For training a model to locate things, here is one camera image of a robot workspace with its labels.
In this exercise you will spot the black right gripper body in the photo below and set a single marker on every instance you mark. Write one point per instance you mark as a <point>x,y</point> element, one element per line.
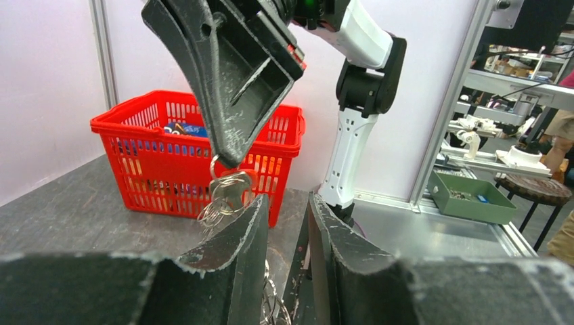
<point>268,21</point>

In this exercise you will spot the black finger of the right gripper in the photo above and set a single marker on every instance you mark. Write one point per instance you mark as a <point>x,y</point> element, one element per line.
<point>236,81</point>

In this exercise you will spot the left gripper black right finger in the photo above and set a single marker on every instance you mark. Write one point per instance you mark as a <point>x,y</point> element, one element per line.
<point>356,282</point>

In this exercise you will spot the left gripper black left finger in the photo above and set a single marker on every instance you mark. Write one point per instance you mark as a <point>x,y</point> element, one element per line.
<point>100,288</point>

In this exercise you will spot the red key tag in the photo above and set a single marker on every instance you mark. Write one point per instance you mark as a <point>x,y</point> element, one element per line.
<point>249,171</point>

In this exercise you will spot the steel disc with keyrings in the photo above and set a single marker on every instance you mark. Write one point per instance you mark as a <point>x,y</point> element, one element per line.
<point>232,258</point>

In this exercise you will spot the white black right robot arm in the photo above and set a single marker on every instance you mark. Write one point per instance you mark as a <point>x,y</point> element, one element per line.
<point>365,89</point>

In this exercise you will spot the blue Doritos chip bag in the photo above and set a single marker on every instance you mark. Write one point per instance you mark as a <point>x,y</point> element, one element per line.
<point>185,129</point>

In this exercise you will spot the red plastic basket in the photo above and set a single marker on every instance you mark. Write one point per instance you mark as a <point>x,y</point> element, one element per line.
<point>162,173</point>

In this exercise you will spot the green metal parts tray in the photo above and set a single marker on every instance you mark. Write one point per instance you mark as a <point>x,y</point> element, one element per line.
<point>471,199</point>

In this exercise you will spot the round wooden stool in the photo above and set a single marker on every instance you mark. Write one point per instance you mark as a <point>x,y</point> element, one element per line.
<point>538,191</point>

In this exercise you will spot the black monitor on mount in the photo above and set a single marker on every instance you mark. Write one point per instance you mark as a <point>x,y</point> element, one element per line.
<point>527,24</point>

